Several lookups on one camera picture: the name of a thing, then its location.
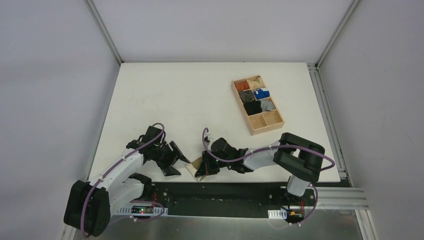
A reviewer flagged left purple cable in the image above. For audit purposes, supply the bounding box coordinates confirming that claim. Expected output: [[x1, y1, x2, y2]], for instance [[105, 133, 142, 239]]
[[80, 122, 166, 238]]

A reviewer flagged right white cable duct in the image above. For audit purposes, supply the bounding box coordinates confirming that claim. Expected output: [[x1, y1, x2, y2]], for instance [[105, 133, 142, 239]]
[[267, 209, 288, 220]]

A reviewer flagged purple cable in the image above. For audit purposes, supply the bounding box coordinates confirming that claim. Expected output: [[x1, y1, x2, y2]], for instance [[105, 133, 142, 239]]
[[80, 122, 166, 238], [202, 127, 336, 186]]

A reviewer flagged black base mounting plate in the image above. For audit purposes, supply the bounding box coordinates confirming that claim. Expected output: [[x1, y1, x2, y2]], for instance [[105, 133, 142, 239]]
[[136, 182, 316, 219]]

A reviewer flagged left white cable duct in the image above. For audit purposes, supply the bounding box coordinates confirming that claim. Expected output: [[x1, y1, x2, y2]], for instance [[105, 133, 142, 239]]
[[110, 204, 168, 217]]

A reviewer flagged olive and cream underwear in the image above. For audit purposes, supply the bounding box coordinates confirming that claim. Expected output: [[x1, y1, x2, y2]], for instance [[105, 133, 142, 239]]
[[185, 156, 207, 182]]

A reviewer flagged wooden compartment box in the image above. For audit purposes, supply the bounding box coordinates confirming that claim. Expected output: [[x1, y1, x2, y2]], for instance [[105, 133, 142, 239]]
[[231, 75, 285, 136]]

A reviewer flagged orange rolled underwear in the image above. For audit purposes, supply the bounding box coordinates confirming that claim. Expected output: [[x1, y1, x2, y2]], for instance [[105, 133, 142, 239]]
[[234, 80, 250, 92]]

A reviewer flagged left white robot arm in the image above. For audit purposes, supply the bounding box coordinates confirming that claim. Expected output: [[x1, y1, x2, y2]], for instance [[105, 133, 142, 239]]
[[63, 122, 190, 239]]

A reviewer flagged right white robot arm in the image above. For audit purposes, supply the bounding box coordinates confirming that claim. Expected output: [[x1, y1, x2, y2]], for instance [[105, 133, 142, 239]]
[[194, 131, 326, 205]]

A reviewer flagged white cable duct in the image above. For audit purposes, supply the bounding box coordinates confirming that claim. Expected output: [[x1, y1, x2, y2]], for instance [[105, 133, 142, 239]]
[[267, 209, 288, 220], [110, 204, 168, 217]]

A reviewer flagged grey striped rolled underwear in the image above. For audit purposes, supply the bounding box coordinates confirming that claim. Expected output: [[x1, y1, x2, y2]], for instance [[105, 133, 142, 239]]
[[260, 99, 276, 112]]

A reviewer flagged beige rolled underwear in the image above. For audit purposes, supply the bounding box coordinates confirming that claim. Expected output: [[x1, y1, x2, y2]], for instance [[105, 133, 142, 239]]
[[246, 75, 265, 89]]

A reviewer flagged dark grey rolled underwear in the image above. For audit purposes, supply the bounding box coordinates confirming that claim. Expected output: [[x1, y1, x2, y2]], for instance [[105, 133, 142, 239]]
[[238, 89, 256, 104]]

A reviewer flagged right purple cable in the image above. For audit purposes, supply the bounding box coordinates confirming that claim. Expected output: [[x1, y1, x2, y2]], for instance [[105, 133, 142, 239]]
[[202, 127, 336, 186]]

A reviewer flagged blue rolled underwear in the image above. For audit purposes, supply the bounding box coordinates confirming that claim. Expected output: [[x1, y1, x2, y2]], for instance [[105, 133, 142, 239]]
[[253, 87, 270, 100]]

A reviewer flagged black rolled underwear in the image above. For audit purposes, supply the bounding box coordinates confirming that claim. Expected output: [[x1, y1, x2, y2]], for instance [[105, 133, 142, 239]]
[[243, 100, 262, 116]]

